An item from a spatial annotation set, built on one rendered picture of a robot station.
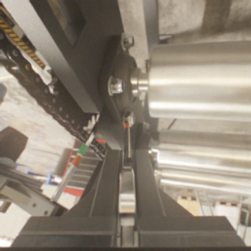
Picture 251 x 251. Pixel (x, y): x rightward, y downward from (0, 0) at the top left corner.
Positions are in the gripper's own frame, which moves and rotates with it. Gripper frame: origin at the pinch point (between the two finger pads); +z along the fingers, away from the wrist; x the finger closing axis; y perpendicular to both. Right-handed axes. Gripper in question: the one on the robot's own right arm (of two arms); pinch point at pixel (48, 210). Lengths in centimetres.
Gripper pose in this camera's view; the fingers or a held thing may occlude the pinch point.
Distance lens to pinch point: 32.6
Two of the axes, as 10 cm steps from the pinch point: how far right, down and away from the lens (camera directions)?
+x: -2.0, -4.9, -8.5
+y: -4.2, 8.3, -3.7
